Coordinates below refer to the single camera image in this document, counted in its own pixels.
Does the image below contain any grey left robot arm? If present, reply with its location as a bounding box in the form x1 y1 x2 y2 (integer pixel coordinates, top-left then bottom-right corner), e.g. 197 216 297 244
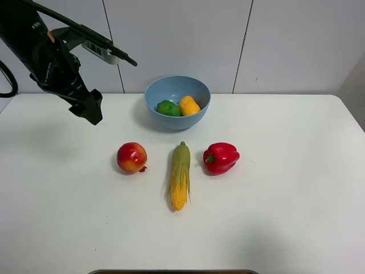
1 1 103 125

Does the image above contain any green lime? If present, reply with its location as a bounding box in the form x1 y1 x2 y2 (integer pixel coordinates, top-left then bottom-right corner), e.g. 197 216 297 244
156 100 181 116

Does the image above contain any yellow mango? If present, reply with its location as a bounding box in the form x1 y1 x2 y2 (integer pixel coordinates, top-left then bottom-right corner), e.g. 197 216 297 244
179 96 201 116

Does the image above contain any red yellow pomegranate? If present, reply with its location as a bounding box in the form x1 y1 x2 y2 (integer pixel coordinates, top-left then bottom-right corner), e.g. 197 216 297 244
116 142 147 174

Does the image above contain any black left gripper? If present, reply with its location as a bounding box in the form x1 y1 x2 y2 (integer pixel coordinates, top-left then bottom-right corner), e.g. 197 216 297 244
17 37 103 125

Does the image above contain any red bell pepper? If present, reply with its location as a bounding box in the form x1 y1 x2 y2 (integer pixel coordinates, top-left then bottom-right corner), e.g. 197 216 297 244
203 142 240 175

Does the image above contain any corn cob with husk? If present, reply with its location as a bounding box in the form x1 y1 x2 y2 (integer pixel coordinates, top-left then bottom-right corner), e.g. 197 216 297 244
165 141 191 212

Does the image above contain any blue plastic bowl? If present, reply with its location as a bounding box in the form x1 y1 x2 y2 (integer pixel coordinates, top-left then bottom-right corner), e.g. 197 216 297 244
144 75 211 130

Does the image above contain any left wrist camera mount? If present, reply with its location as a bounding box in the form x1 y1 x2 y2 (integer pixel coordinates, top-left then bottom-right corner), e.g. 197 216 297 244
51 27 119 65

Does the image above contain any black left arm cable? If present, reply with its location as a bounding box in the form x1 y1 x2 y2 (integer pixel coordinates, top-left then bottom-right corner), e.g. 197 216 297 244
0 0 138 98

